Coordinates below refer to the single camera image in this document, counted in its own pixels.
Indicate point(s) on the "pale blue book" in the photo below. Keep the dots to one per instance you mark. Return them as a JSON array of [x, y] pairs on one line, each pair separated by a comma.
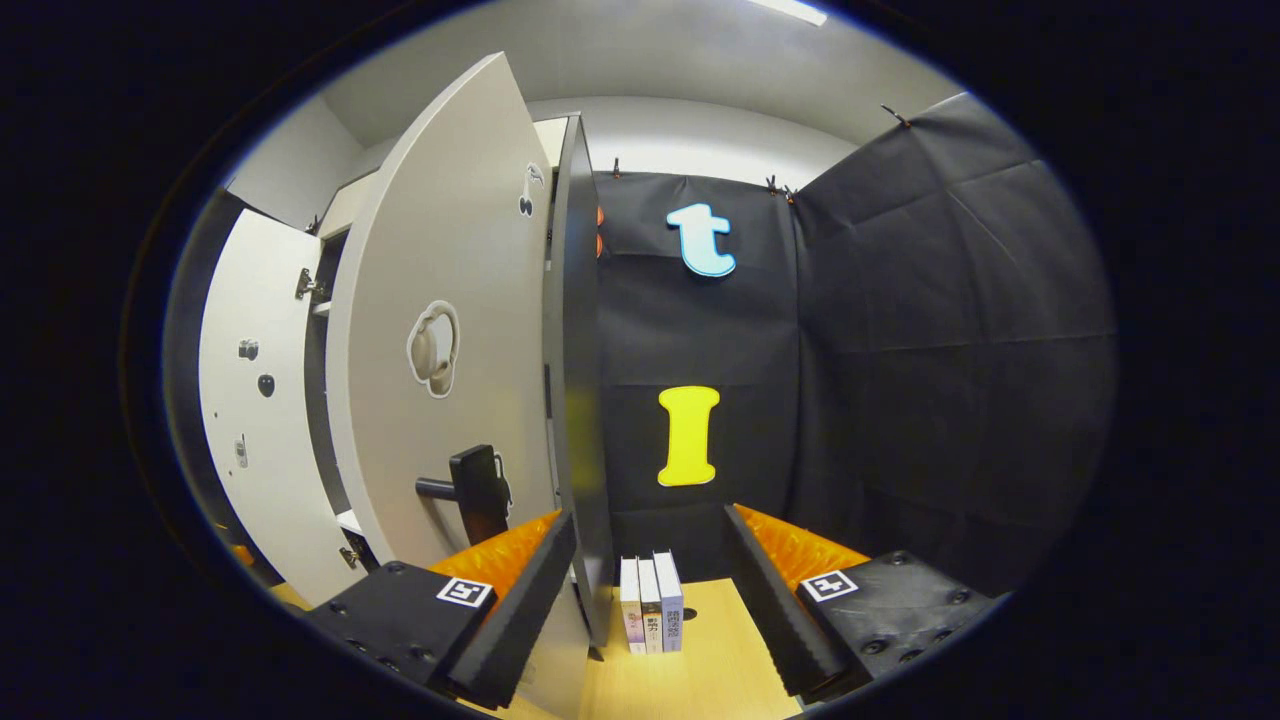
[[670, 600]]

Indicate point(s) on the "white shoe cabinet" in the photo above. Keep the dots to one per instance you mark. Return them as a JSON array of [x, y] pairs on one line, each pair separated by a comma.
[[580, 400]]

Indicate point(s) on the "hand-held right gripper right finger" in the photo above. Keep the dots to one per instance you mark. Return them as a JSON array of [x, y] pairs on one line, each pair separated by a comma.
[[775, 610]]

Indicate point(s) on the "white book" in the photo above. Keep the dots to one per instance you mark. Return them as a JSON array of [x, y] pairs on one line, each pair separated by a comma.
[[651, 605]]

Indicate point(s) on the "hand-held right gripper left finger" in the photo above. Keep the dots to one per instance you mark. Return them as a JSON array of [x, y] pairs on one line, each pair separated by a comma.
[[510, 615]]

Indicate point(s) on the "ceiling light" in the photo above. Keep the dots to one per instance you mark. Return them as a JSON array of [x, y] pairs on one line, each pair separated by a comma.
[[790, 10]]

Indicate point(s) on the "white shoe cabinet door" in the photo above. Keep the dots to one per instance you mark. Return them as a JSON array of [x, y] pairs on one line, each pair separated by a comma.
[[450, 250], [260, 470]]

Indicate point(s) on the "black backdrop cloth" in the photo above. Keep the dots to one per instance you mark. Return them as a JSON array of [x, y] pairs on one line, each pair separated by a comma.
[[900, 350]]

